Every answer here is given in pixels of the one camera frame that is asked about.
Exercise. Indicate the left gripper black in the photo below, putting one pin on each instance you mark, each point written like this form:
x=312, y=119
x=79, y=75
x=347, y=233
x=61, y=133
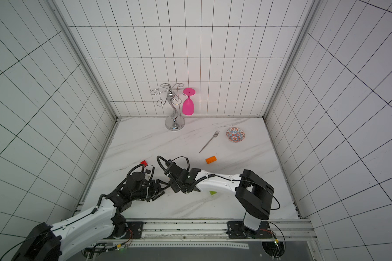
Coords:
x=156, y=190

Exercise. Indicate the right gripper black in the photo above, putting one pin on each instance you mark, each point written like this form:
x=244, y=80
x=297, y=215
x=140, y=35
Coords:
x=173, y=179

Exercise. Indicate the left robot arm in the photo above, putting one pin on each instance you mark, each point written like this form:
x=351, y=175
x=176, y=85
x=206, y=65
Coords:
x=60, y=241

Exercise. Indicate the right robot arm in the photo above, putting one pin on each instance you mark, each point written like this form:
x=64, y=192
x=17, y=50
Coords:
x=253, y=193

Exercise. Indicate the red lego brick left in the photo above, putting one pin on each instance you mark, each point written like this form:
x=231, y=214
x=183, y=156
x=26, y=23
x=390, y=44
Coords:
x=144, y=162

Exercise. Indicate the long orange lego brick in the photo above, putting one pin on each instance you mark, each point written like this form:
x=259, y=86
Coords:
x=211, y=160

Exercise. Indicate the chrome glass holder stand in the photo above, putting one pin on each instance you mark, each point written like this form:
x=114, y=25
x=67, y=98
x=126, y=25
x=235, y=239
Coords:
x=175, y=121

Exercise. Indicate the silver fork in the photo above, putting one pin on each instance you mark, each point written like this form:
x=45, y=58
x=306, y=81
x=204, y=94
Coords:
x=214, y=136

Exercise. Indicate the patterned small bowl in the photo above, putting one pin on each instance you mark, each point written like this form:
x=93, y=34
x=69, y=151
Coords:
x=235, y=134

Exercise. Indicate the pink wine glass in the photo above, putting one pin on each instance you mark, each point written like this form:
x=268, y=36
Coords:
x=188, y=104

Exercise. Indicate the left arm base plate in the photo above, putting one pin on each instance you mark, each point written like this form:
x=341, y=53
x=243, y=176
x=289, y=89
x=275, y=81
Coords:
x=127, y=230

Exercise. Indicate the aluminium mounting rail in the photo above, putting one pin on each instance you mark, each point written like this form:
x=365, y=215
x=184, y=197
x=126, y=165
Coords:
x=204, y=233

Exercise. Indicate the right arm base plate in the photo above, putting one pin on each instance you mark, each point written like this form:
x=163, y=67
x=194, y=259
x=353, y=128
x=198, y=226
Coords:
x=237, y=230

